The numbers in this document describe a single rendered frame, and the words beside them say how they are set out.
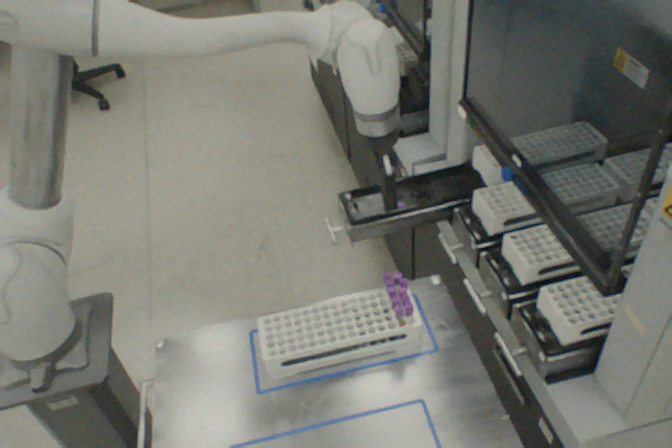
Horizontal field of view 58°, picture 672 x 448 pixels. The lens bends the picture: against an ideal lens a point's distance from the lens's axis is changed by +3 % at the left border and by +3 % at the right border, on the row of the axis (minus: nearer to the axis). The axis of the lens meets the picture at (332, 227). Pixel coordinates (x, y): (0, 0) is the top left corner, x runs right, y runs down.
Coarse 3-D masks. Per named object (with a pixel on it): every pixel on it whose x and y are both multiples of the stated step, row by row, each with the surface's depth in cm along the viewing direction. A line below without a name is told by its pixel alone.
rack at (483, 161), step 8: (480, 152) 146; (488, 152) 146; (480, 160) 145; (488, 160) 143; (480, 168) 146; (488, 168) 141; (496, 168) 141; (488, 176) 142; (496, 176) 142; (488, 184) 144; (496, 184) 144
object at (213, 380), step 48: (384, 288) 123; (432, 288) 122; (192, 336) 119; (240, 336) 118; (432, 336) 113; (144, 384) 117; (192, 384) 111; (240, 384) 110; (288, 384) 109; (336, 384) 108; (384, 384) 107; (432, 384) 106; (480, 384) 105; (144, 432) 110; (192, 432) 104; (240, 432) 103; (288, 432) 102; (336, 432) 101; (384, 432) 101; (432, 432) 100; (480, 432) 99
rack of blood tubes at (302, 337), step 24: (288, 312) 113; (312, 312) 114; (336, 312) 113; (360, 312) 111; (384, 312) 116; (264, 336) 110; (288, 336) 109; (312, 336) 110; (336, 336) 108; (360, 336) 107; (384, 336) 108; (408, 336) 110; (264, 360) 106; (288, 360) 112; (312, 360) 110; (336, 360) 110
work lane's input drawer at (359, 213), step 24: (456, 168) 151; (360, 192) 148; (408, 192) 147; (432, 192) 146; (456, 192) 145; (360, 216) 140; (384, 216) 141; (408, 216) 141; (432, 216) 143; (336, 240) 144; (360, 240) 143
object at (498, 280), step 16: (480, 256) 130; (496, 256) 127; (480, 272) 133; (496, 272) 125; (512, 272) 123; (576, 272) 122; (496, 288) 126; (512, 288) 120; (528, 288) 121; (480, 304) 126; (512, 304) 122
